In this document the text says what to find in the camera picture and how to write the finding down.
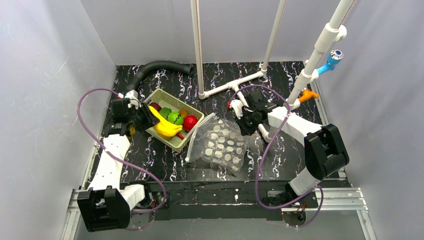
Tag purple fake sweet potato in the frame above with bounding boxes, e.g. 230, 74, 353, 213
149, 102, 162, 112

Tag yellow fake banana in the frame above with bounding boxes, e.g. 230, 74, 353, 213
148, 105, 183, 138

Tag green fake watermelon ball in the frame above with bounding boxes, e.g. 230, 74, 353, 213
167, 112, 184, 126

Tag pale green plastic basket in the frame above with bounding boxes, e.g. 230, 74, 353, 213
143, 89, 205, 153

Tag red fake chili pepper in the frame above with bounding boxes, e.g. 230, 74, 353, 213
176, 132, 185, 140

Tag orange fake fruit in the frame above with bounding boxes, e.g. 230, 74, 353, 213
178, 109, 189, 119

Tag clear polka dot zip bag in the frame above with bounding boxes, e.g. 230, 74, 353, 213
185, 113, 248, 175

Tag red fake apple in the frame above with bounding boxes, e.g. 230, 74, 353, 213
182, 115, 198, 133

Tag green fake vegetable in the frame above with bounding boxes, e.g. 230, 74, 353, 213
159, 107, 173, 120

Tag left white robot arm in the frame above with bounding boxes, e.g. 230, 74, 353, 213
77, 97, 158, 232

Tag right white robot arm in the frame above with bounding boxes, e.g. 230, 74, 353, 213
227, 91, 350, 201

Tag orange plastic faucet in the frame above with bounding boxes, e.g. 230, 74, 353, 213
297, 88, 320, 103

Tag blue plastic faucet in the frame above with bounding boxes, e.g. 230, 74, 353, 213
316, 49, 344, 75

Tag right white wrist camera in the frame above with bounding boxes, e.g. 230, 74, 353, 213
227, 99, 244, 120

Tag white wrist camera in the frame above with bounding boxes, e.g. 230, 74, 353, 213
227, 99, 244, 120
117, 89, 141, 110

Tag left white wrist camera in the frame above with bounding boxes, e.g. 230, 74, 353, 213
117, 89, 141, 110

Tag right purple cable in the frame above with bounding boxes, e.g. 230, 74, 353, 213
228, 84, 324, 228

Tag black corrugated hose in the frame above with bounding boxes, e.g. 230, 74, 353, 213
125, 60, 194, 94

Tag white PVC pipe frame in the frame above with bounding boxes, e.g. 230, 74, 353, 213
190, 0, 356, 144

